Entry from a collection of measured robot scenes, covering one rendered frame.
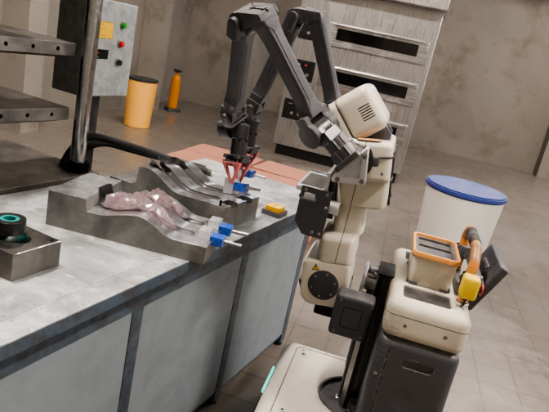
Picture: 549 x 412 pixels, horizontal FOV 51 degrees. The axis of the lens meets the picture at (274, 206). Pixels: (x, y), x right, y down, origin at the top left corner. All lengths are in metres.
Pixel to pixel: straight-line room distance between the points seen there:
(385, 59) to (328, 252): 5.55
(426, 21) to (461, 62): 4.19
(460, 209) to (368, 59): 3.52
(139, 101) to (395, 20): 3.25
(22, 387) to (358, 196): 1.10
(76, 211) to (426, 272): 1.10
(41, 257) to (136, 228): 0.32
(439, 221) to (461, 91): 7.34
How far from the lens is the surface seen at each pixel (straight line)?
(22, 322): 1.36
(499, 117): 11.55
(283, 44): 1.68
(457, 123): 11.49
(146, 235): 1.75
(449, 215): 4.23
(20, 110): 2.31
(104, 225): 1.80
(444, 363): 1.87
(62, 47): 2.39
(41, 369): 1.50
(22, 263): 1.53
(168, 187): 2.09
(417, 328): 1.82
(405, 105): 7.32
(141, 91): 7.51
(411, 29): 7.32
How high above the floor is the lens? 1.48
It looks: 16 degrees down
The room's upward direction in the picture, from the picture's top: 12 degrees clockwise
